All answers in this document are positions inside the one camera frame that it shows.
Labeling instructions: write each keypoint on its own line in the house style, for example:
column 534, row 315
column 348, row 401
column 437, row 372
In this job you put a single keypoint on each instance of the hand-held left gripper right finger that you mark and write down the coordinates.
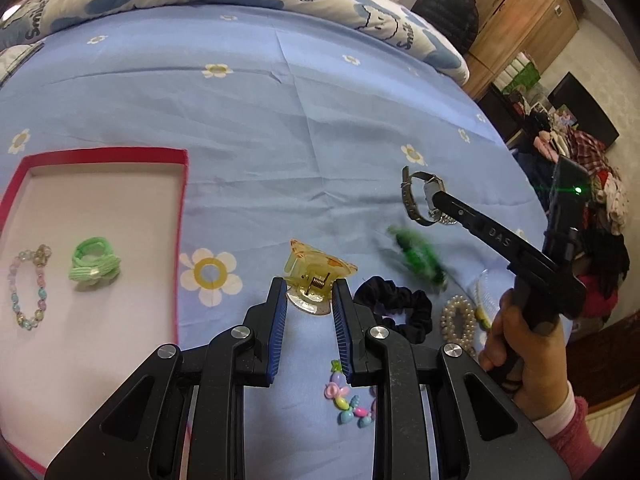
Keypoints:
column 342, row 330

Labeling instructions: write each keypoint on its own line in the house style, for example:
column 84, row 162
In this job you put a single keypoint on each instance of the pile of clothes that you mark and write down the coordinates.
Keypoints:
column 595, row 160

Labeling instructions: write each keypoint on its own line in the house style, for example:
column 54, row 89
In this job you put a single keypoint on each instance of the yellow hair claw clip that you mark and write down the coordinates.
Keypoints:
column 305, row 265

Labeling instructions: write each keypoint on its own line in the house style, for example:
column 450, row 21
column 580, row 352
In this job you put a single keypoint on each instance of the green hair clip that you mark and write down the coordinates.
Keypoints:
column 417, row 257

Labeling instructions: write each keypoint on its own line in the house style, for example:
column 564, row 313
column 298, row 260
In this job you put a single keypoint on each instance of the blue floral bed sheet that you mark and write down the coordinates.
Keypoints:
column 300, row 135

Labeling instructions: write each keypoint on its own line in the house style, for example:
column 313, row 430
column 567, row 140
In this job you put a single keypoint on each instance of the black cabinet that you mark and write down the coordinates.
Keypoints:
column 585, row 110

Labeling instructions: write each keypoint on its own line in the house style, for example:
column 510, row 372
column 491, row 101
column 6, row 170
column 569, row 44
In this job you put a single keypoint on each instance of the red jewelry box tray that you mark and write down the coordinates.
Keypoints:
column 100, row 220

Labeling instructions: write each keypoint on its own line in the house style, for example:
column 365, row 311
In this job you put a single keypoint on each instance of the person's right forearm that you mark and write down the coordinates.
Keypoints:
column 575, row 440

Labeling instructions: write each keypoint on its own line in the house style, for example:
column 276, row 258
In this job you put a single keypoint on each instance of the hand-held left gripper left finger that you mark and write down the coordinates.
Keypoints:
column 279, row 330

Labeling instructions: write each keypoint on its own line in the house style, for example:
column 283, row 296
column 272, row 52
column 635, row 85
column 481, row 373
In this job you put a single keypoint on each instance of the black scrunchie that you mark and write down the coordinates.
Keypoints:
column 415, row 305

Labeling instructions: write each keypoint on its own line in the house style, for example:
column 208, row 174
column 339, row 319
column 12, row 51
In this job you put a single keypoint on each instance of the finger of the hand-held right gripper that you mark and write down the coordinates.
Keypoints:
column 490, row 235

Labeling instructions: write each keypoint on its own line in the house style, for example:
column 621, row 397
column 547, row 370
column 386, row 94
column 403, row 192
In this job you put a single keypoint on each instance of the stack of green boxes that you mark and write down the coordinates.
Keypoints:
column 522, row 72

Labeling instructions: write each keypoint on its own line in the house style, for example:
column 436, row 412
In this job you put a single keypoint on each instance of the grey wristwatch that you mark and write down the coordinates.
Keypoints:
column 406, row 200

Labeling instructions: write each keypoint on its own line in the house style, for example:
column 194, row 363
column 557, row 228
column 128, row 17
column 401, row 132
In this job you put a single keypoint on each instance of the grey striped pillow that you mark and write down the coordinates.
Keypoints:
column 15, row 60

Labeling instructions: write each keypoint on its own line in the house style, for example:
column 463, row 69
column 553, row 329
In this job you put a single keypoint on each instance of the person's right hand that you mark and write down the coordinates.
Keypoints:
column 542, row 365

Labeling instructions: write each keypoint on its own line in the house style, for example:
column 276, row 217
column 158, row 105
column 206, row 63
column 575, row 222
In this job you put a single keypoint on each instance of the black puffer jacket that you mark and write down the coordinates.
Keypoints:
column 450, row 10

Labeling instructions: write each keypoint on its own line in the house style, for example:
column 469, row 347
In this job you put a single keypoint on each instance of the white radiator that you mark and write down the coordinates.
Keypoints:
column 610, row 425

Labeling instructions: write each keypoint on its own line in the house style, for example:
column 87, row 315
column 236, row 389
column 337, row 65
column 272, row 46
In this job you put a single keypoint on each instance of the wooden wardrobe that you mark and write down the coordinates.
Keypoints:
column 530, row 10

